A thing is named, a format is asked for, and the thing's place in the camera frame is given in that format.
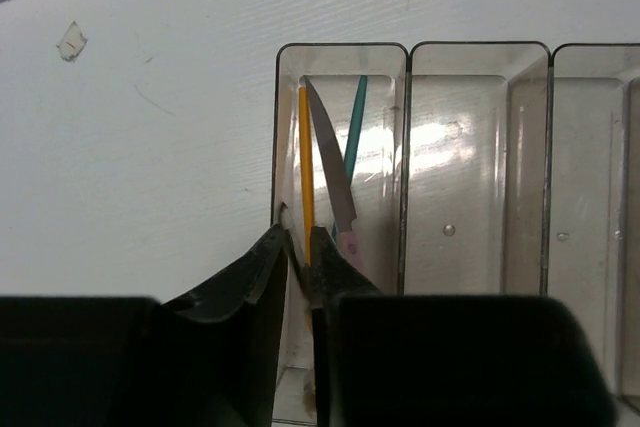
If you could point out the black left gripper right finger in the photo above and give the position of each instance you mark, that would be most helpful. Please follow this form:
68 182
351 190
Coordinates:
446 360

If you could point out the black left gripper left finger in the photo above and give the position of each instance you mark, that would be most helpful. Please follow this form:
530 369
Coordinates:
208 357

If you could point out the pink handled metal knife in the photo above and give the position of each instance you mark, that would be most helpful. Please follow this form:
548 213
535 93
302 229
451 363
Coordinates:
338 186

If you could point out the teal plastic knife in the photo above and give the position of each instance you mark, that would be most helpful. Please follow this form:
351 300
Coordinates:
350 151

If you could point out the orange plastic knife top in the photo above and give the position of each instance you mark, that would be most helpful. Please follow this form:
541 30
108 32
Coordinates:
306 169

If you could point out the clear four-compartment organizer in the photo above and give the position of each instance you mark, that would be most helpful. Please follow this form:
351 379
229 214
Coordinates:
484 168

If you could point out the small tape scrap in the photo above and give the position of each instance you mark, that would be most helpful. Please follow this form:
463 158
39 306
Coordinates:
72 43

